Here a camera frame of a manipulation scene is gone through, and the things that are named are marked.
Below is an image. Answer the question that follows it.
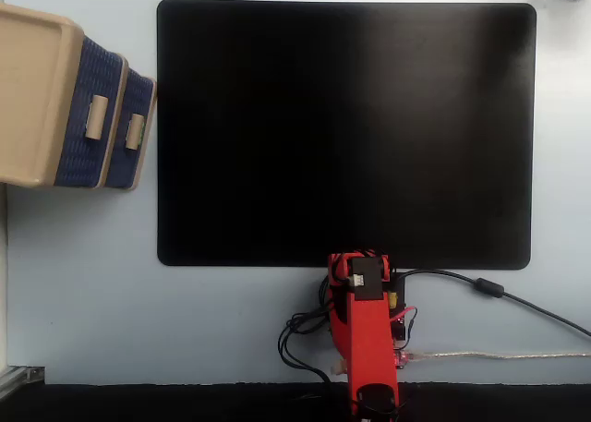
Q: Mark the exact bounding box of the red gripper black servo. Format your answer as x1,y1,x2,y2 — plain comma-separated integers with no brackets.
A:
327,250,392,288

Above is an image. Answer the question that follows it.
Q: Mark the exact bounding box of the blue woven drawer beige handle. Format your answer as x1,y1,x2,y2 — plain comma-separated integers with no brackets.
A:
54,36,129,188

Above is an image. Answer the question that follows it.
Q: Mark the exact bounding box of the black servo cable bundle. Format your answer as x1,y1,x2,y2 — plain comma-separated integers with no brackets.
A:
277,273,336,385

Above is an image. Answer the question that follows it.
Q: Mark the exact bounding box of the black backdrop cloth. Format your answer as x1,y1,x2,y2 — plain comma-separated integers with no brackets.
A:
0,382,591,422

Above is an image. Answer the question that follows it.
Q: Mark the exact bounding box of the translucent white USB cable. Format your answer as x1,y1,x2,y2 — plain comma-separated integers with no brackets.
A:
405,349,591,362

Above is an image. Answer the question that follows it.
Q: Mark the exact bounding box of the small controller circuit board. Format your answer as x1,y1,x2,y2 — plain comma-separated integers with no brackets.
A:
390,318,413,372

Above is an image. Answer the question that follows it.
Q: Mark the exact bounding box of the black power cable with ferrite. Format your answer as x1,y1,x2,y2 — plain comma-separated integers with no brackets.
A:
392,268,591,338

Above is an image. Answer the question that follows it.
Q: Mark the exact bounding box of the beige plastic drawer cabinet frame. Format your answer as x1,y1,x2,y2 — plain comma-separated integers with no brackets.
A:
0,2,158,192

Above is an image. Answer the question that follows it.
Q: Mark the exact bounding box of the black rectangular mat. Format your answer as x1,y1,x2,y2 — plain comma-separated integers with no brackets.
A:
156,0,538,271

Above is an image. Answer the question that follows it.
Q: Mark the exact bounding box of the aluminium frame profile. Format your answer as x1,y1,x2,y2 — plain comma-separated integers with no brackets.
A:
0,365,46,396

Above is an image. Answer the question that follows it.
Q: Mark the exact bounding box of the blue drawer with green-taped handle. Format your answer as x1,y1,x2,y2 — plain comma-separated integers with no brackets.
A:
104,67,156,191

